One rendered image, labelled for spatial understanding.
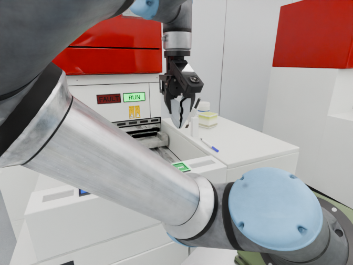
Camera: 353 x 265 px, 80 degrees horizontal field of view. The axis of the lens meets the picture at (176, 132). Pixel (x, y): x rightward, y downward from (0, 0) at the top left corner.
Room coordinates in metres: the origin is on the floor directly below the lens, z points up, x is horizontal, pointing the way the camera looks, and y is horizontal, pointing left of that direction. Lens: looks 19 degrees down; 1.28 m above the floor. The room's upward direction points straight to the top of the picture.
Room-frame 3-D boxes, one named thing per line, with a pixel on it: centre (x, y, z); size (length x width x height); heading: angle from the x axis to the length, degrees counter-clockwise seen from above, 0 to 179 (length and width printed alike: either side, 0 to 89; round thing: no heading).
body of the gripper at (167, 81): (0.60, 0.00, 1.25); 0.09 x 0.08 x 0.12; 24
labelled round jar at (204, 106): (1.17, -0.15, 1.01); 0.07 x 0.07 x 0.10
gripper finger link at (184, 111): (0.61, -0.01, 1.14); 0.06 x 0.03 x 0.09; 24
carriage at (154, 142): (1.00, 0.23, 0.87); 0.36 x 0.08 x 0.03; 114
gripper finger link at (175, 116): (0.59, 0.01, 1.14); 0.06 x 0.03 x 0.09; 24
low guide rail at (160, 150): (0.90, 0.03, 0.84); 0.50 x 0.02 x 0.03; 24
